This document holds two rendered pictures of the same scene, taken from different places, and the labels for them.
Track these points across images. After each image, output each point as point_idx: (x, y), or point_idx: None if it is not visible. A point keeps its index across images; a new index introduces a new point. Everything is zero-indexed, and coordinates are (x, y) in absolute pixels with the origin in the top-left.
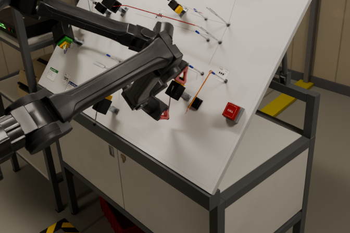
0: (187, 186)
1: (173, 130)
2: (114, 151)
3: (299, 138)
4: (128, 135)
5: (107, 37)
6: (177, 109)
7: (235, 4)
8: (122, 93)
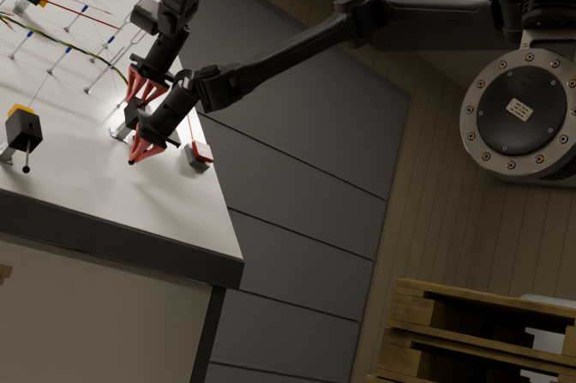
0: (208, 259)
1: (136, 184)
2: None
3: None
4: (68, 200)
5: None
6: (120, 154)
7: (94, 21)
8: (226, 74)
